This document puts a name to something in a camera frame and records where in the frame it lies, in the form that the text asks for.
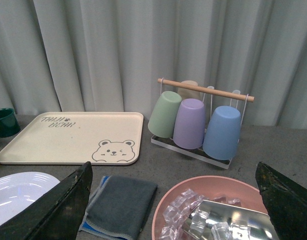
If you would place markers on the dark green cup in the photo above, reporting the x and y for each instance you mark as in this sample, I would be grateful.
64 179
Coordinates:
8 123

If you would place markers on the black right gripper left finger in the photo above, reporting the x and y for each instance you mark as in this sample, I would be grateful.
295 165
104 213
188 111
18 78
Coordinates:
58 214

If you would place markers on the cream bear serving tray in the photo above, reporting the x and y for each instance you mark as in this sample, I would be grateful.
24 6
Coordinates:
73 138

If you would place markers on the blue plastic cup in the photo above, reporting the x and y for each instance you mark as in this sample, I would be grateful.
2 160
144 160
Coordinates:
223 133

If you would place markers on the pink plastic bowl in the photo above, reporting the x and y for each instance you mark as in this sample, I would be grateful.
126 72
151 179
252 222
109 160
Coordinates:
210 186

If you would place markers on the clear ice cube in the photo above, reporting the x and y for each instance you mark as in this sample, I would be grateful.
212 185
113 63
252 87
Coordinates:
198 220
171 215
220 231
234 202
189 194
169 232

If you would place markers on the green plastic cup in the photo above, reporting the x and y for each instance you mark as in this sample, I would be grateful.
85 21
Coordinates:
163 117

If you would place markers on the purple plastic cup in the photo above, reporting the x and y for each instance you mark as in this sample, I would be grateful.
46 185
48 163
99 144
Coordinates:
189 128

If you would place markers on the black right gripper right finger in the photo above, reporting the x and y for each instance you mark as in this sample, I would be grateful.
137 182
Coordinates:
285 201

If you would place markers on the grey curtain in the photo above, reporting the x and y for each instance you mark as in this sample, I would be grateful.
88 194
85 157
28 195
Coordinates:
107 55

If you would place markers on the white ceramic plate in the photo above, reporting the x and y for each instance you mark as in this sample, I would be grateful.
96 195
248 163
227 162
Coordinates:
20 190

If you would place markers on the grey microfibre cloth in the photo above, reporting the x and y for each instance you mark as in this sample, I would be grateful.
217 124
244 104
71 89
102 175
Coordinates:
119 208

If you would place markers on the metal ice scoop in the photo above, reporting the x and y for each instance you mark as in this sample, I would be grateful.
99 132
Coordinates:
244 224

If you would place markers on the beige plastic cup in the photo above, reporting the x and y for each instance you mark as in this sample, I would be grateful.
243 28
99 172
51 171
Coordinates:
191 93

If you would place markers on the white wire cup rack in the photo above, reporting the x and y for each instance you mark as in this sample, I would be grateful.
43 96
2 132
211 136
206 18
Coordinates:
198 153

